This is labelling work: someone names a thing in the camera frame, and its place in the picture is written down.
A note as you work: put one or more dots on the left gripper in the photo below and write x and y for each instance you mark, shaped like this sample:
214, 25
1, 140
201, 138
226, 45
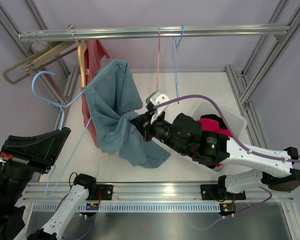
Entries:
26, 158

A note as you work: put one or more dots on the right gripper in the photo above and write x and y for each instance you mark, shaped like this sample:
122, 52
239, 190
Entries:
145, 127

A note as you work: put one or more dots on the grey t shirt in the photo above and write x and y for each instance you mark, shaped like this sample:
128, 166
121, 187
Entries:
112, 98

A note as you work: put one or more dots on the red t shirt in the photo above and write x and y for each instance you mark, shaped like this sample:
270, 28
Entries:
213, 146

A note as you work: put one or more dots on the black t shirt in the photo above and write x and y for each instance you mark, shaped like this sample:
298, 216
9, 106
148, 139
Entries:
212, 122

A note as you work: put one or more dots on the light blue wire hanger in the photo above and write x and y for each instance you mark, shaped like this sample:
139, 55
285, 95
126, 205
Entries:
175, 49

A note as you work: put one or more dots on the pink hanger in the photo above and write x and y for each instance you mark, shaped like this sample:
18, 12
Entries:
158, 59

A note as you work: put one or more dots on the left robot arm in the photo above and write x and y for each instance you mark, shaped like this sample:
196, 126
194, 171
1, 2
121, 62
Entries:
14, 220

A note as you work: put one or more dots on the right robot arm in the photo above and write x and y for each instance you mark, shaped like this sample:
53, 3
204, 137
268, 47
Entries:
185, 136

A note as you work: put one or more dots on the tan wooden clip hanger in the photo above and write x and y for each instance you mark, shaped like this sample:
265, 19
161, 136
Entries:
50, 56

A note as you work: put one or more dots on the olive green hanger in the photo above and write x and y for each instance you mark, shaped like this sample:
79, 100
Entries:
16, 74

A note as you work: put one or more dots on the dusty pink garment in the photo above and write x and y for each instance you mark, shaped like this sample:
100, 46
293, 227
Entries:
93, 56

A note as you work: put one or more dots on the white plastic basket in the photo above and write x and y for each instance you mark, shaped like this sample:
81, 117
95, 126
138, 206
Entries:
196, 108

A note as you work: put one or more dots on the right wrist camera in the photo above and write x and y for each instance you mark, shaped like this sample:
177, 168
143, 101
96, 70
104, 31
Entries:
154, 104

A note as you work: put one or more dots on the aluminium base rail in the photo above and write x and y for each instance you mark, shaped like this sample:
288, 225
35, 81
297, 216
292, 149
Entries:
130, 192

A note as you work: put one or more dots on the aluminium hanging rail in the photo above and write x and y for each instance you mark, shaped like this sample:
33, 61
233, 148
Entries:
153, 32

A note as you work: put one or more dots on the white slotted cable duct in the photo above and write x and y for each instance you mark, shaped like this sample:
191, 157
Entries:
142, 207

